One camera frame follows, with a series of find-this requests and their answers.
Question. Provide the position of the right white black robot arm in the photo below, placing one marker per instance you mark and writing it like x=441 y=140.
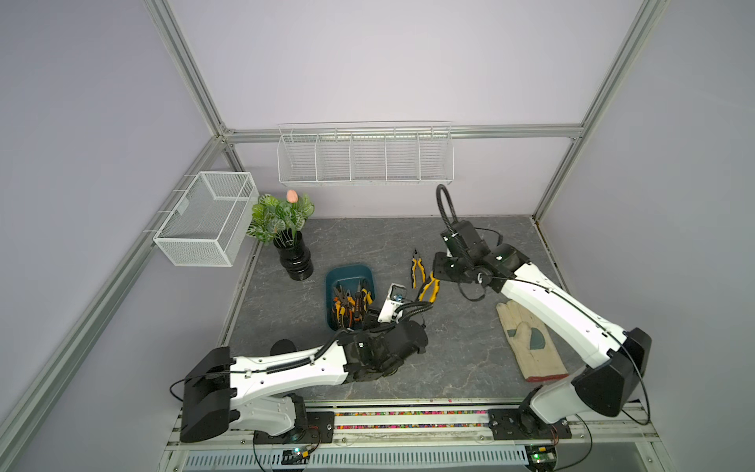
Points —
x=615 y=358

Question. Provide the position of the small white wire side basket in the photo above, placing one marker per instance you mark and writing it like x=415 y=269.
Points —
x=208 y=224

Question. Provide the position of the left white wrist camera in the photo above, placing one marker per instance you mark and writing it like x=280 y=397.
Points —
x=395 y=299

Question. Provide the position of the teal plastic storage box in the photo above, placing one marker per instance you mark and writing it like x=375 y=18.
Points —
x=348 y=277

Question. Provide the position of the green plant in black vase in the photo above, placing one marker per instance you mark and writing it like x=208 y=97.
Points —
x=280 y=222

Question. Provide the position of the yellow grey open-jaw pliers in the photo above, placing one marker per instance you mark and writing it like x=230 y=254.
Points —
x=341 y=307

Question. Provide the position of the yellow black combination pliers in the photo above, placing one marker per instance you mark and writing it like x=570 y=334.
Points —
x=364 y=298

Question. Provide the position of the long white wire wall basket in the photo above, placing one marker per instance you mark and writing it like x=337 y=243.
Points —
x=364 y=153

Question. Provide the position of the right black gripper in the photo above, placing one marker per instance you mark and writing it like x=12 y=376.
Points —
x=439 y=265

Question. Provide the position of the beige work glove red cuff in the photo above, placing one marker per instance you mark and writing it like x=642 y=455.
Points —
x=532 y=345

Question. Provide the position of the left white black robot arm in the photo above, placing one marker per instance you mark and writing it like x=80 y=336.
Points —
x=259 y=393

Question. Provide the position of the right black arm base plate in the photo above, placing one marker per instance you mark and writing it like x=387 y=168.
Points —
x=508 y=424

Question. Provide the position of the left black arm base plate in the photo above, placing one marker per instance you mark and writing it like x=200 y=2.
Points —
x=316 y=428

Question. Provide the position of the aluminium front rail frame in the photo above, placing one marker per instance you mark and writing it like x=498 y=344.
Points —
x=442 y=434

